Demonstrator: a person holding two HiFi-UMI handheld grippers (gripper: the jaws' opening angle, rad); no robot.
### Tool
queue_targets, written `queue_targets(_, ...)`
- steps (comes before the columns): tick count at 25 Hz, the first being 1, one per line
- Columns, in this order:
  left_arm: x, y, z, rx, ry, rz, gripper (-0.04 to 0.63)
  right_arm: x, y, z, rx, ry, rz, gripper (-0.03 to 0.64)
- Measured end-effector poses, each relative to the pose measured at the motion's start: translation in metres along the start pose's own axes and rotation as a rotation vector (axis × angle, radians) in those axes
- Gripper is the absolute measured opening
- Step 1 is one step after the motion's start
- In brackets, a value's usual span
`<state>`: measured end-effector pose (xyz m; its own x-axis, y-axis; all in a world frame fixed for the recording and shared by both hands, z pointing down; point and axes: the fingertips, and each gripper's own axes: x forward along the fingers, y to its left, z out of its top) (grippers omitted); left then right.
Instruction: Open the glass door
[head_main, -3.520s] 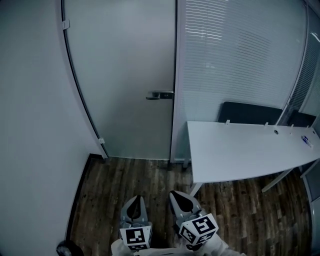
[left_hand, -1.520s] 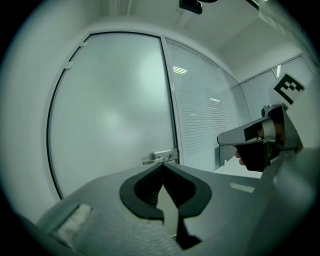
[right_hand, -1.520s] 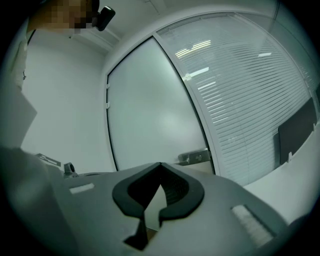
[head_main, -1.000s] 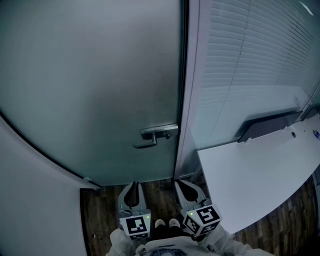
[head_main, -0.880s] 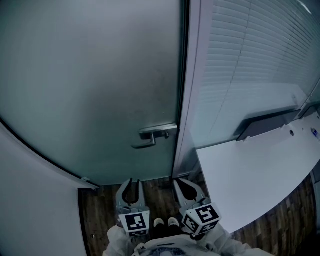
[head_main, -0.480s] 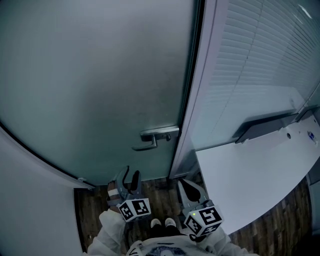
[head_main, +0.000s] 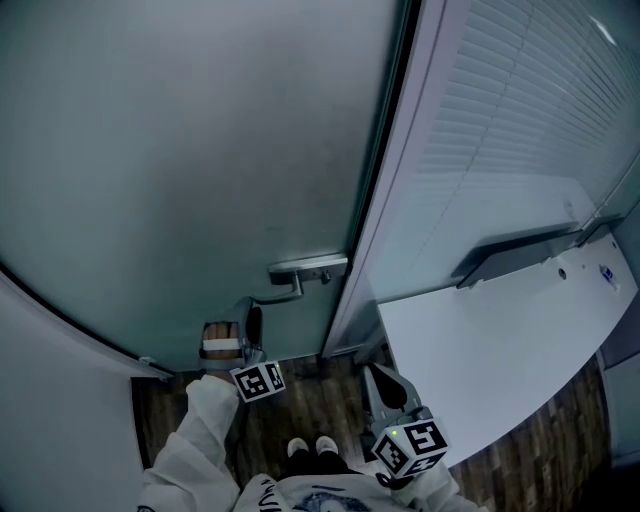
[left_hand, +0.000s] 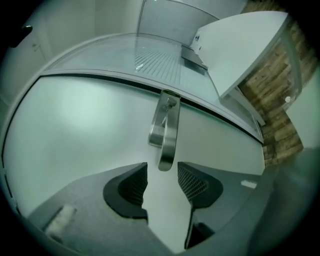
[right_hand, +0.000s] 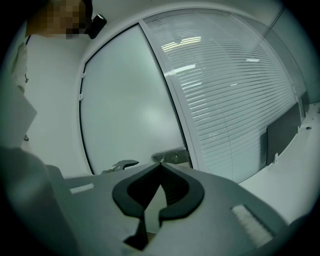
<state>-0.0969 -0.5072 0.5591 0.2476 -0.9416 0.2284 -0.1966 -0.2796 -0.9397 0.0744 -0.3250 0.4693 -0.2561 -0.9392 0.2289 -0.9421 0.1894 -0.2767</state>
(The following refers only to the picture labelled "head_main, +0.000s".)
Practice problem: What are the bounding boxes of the white desk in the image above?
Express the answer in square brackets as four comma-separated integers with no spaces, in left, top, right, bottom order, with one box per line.
[376,232,640,469]

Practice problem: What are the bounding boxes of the person's black trousers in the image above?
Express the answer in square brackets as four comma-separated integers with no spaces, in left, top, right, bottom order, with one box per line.
[282,448,354,479]

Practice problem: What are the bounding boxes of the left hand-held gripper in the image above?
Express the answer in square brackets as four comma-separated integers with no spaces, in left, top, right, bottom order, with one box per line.
[198,297,287,404]

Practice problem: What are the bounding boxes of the metal door lever handle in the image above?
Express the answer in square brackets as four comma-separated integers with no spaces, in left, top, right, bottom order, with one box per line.
[252,253,350,305]

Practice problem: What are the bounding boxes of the grey metal door frame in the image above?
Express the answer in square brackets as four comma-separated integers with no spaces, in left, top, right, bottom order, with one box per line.
[319,0,482,359]

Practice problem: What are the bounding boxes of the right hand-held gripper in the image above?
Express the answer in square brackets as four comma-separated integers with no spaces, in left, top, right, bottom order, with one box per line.
[361,362,451,481]

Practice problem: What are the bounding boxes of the person's left hand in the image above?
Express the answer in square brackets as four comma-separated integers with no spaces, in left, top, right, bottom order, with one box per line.
[201,321,244,360]

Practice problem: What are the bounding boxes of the white window blinds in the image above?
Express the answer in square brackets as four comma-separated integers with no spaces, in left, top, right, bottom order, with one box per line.
[399,0,640,261]

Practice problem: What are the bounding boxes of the person's left forearm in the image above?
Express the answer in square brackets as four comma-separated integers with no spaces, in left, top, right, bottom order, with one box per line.
[147,372,242,504]

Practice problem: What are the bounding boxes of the grey cabinet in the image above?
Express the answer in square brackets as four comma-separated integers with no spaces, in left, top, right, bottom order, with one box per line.
[594,344,640,469]

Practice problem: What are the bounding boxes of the frosted glass door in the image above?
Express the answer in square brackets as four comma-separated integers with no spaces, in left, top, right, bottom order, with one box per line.
[0,0,412,375]

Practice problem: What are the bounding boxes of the person's white printed top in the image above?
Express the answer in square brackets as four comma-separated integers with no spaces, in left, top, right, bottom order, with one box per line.
[138,469,481,512]

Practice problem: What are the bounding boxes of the person's right forearm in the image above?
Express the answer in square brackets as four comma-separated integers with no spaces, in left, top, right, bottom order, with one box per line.
[388,463,469,512]

